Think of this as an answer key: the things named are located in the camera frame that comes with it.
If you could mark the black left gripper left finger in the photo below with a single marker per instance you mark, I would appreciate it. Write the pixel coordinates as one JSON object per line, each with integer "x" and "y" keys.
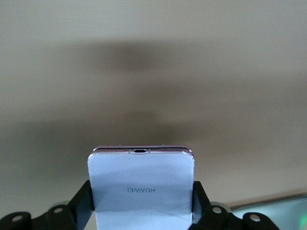
{"x": 60, "y": 220}

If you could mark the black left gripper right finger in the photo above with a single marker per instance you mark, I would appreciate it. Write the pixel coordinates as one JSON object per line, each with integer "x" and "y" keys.
{"x": 216, "y": 220}

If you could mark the white flip phone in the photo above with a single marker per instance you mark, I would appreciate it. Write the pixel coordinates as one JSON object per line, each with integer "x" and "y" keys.
{"x": 141, "y": 172}

